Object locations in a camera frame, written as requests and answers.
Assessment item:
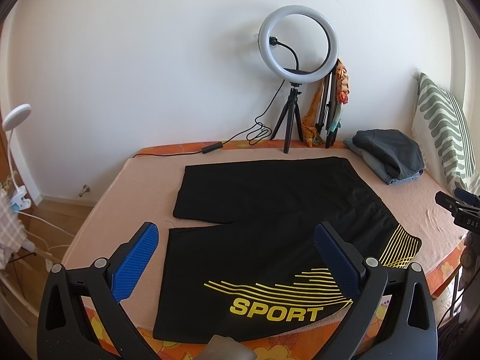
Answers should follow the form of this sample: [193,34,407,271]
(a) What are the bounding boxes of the folded dark grey garment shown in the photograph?
[343,129,425,185]

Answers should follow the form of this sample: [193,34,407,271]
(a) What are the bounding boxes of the black sport pants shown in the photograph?
[153,157,422,343]

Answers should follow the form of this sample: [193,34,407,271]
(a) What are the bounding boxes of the folded black tripod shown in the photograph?
[315,68,337,149]

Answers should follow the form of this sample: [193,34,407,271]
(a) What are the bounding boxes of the white ring light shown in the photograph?
[257,5,339,84]

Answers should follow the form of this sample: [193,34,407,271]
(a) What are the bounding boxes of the black ring light cable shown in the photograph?
[134,35,301,159]

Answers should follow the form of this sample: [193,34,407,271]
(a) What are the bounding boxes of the black tripod stand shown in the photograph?
[270,83,304,154]

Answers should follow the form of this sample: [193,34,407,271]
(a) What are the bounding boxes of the white clip desk lamp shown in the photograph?
[1,103,32,212]

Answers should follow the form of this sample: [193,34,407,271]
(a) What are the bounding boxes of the orange floral fabric bundle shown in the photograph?
[301,59,350,148]

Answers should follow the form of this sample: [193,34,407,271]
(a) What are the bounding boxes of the orange floral bed sheet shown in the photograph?
[84,139,469,360]

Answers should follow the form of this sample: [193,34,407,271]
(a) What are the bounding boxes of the green white patterned pillow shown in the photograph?
[412,72,479,195]

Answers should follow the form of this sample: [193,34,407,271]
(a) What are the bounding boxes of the metal door stopper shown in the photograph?
[79,184,90,197]

